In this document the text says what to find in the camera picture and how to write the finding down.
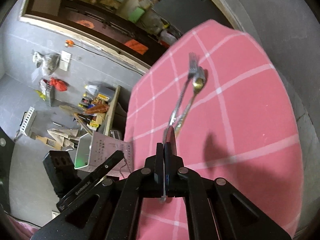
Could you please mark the orange wall plug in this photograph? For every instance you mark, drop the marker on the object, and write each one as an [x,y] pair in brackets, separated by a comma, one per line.
[69,43]

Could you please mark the white wall rack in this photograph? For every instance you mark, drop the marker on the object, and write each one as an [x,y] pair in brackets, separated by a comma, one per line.
[28,119]

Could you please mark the pink checked tablecloth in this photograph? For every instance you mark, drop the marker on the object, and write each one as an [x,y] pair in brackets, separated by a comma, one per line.
[240,127]

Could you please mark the steel table knife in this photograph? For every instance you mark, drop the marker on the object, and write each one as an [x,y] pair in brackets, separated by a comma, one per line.
[169,149]

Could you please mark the steel fork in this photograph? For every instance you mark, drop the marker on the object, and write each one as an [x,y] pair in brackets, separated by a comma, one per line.
[193,70]

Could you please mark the gold spoon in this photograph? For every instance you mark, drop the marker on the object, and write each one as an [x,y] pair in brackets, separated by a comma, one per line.
[197,84]

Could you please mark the grey wall shelf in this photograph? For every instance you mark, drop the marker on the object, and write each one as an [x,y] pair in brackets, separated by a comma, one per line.
[50,95]

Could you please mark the clear bag dried goods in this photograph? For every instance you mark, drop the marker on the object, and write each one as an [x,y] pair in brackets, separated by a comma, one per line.
[47,63]

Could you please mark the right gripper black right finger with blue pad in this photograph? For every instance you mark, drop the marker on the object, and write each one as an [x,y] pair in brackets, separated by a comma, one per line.
[217,210]

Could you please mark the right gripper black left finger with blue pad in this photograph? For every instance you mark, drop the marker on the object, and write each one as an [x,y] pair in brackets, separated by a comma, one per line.
[104,207]

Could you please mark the green box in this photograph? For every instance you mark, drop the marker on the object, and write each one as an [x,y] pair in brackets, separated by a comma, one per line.
[136,14]

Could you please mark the wooden chopstick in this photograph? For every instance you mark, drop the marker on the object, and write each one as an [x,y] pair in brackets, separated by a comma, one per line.
[83,124]

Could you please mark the beige hanging cloth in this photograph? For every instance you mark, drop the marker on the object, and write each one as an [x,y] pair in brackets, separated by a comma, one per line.
[64,137]

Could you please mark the red plastic bag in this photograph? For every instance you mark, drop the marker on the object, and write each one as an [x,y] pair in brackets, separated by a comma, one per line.
[59,85]

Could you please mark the white perforated utensil holder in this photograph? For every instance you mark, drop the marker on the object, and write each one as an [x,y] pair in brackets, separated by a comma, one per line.
[93,150]

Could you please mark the wooden grater board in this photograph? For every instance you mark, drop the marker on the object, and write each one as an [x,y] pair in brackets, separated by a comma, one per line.
[47,141]

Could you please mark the white wall socket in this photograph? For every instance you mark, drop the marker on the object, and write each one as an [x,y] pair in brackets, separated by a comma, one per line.
[65,58]

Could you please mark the dark grey cabinet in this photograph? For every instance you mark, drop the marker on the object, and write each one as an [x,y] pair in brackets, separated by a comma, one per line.
[184,15]

